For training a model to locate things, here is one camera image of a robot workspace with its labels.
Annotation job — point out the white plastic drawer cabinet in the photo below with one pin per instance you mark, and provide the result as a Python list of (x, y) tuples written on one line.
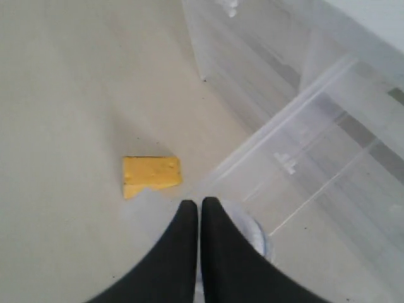
[(262, 54)]

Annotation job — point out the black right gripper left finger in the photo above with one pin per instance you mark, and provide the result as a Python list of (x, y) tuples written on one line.
[(167, 273)]

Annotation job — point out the yellow cheese wedge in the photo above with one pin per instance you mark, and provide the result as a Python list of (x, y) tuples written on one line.
[(156, 173)]

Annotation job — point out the clear drawer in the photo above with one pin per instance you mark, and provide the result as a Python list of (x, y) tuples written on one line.
[(327, 170)]

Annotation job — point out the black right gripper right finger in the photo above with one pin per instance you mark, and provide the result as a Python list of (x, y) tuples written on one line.
[(233, 271)]

